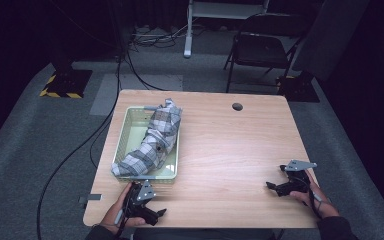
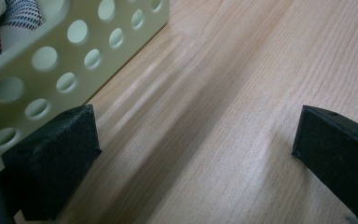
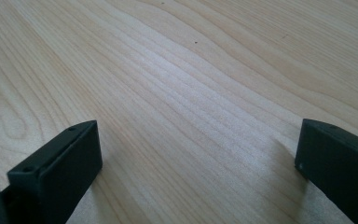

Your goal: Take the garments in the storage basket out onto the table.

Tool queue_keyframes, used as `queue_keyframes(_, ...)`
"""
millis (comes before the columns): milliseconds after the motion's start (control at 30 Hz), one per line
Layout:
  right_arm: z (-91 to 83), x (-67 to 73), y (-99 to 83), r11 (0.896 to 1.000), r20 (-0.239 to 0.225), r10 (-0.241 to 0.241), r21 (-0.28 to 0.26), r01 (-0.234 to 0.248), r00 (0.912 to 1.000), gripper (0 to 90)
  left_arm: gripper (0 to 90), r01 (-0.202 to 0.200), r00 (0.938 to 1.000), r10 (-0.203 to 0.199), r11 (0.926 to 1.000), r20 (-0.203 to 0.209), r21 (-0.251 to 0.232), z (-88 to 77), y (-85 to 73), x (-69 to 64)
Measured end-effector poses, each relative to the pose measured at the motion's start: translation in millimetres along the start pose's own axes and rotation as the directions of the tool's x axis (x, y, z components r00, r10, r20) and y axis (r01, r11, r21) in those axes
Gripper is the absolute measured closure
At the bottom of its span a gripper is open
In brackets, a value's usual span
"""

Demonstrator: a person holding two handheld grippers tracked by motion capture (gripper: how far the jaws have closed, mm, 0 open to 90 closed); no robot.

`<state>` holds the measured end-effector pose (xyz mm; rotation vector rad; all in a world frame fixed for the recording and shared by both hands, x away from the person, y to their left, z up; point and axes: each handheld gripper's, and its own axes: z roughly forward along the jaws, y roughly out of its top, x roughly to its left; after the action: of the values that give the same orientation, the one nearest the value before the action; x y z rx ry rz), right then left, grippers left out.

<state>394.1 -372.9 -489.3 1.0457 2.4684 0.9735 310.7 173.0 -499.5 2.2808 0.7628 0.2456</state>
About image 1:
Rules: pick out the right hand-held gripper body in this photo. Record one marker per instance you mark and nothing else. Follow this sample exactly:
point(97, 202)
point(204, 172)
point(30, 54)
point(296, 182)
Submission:
point(299, 181)

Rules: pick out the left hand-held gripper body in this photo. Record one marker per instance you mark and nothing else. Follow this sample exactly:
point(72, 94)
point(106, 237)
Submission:
point(145, 192)

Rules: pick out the grey plaid cloth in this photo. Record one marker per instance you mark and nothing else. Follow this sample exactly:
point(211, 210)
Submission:
point(156, 140)

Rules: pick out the pale green plastic basket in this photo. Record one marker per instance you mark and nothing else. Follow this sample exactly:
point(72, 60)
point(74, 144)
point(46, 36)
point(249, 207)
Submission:
point(135, 131)

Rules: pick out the person's right hand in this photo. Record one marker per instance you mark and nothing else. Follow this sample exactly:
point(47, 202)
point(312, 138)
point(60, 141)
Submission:
point(320, 201)

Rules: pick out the person's left hand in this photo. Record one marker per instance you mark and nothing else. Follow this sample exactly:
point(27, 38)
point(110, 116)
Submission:
point(113, 216)

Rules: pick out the grey tape strip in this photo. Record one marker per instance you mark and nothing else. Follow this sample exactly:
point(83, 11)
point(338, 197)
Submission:
point(91, 198)

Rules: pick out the black yellow striped stand base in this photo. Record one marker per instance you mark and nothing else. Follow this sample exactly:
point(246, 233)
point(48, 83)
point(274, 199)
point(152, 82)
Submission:
point(66, 85)

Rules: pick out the black folding chair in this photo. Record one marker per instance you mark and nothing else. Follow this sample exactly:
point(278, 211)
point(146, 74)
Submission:
point(263, 50)

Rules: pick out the grey leaning panel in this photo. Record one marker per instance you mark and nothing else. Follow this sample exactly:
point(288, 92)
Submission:
point(326, 40)

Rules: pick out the white metal stand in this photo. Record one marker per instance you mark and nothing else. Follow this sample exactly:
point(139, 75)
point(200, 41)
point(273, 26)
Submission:
point(188, 36)

